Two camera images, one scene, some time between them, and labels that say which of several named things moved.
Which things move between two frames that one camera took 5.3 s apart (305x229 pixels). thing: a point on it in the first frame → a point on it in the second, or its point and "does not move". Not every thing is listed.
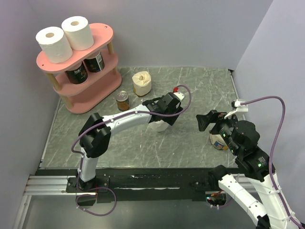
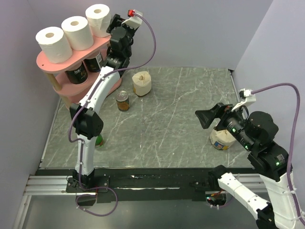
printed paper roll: x=218 y=142 does not move
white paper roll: x=159 y=126 → x=99 y=19
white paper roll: x=78 y=31 does not move
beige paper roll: x=142 y=83 does not move
